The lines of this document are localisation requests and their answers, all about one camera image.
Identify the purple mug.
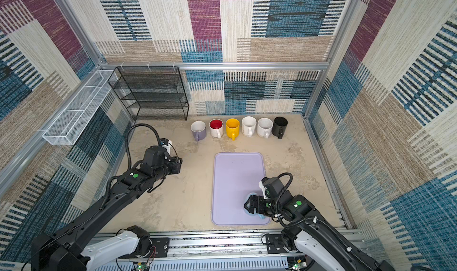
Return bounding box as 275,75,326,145
190,120,207,142

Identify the white mug dark rim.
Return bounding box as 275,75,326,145
209,119,224,139

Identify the yellow mug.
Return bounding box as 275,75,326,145
226,118,240,141

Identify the white speckled mug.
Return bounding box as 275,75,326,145
257,117,273,139

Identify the white tall mug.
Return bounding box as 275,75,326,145
242,116,257,137

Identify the black mug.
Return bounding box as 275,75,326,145
272,117,288,139

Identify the light blue mug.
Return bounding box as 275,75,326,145
244,193,268,219

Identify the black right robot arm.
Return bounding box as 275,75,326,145
244,172,394,271

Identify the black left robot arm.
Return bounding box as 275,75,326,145
30,146,183,271

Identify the lavender plastic tray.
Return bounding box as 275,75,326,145
211,153,270,226

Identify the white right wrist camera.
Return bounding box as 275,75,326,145
258,181,268,200

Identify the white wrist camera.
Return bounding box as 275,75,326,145
160,138,172,154
258,181,268,200

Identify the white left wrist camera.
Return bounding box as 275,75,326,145
160,138,172,154

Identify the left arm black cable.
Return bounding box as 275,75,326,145
103,123,179,207

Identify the black wire shelf rack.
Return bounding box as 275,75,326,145
108,66,189,122

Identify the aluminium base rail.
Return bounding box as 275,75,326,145
60,227,368,271

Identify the white wire mesh basket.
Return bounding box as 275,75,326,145
42,70,113,146

